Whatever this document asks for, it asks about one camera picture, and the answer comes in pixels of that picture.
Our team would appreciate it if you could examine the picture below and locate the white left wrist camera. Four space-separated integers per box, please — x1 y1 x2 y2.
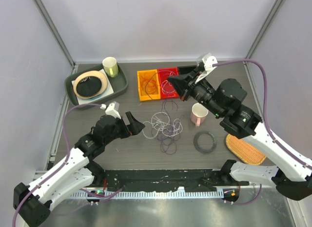
100 102 121 119

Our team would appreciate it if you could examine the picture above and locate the aluminium corner post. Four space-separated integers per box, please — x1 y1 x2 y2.
246 0 286 59
33 0 75 67

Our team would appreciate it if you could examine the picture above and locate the aluminium rail frame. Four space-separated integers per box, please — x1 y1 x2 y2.
34 167 297 200

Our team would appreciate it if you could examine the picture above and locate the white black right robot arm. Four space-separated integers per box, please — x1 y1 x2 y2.
167 66 312 201

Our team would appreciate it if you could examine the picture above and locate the dark green plastic tray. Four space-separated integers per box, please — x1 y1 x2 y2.
64 64 128 109

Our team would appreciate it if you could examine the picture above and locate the black round disc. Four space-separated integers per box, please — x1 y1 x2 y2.
76 76 102 98

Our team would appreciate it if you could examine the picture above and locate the orange thin cable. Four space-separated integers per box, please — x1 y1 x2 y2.
140 74 159 95

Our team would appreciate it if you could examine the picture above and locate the aluminium corner post left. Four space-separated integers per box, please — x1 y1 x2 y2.
33 0 75 67

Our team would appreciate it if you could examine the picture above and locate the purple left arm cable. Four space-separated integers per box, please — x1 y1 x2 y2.
12 103 124 227

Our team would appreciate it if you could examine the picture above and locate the black plastic bin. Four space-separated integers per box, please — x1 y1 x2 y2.
177 65 198 76

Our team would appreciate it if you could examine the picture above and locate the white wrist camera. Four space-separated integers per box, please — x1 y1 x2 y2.
100 102 121 119
195 53 218 84

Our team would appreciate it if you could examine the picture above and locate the white square board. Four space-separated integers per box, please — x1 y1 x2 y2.
70 69 114 105

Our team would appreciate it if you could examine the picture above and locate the tangled cable pile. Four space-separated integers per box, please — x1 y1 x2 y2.
142 111 185 156

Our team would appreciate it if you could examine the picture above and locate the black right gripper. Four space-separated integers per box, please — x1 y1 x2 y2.
168 67 225 118

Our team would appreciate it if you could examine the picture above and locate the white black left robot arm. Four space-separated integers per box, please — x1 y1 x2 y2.
12 110 145 227

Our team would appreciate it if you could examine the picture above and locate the beige wooden plate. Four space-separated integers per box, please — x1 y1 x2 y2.
73 70 108 99

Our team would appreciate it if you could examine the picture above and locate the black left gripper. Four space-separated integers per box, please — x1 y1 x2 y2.
104 112 144 145

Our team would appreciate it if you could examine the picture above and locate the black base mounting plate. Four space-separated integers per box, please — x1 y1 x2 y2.
104 169 249 192

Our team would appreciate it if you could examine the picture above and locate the grey coiled cable ring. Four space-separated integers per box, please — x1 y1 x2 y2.
193 130 217 154

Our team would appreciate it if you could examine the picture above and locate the aluminium corner post right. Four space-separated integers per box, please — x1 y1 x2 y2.
246 0 286 59

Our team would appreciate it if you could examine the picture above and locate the red plastic bin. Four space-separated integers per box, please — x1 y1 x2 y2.
157 67 179 100

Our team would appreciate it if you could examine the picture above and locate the pink white mug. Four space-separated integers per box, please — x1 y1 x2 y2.
190 103 209 127

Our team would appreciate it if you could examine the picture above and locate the white thin cable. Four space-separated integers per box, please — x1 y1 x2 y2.
160 78 181 95

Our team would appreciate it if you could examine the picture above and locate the yellow plastic bin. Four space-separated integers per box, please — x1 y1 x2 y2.
137 69 161 102

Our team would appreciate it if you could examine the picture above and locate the cream yellow cup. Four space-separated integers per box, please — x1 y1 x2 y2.
102 57 118 78

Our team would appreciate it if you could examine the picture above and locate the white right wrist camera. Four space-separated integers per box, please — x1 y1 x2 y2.
195 53 218 84

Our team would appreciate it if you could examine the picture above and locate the orange woven mat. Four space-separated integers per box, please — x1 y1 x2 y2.
225 134 267 165

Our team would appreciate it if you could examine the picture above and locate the dark thin cable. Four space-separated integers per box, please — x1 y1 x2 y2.
143 72 159 101

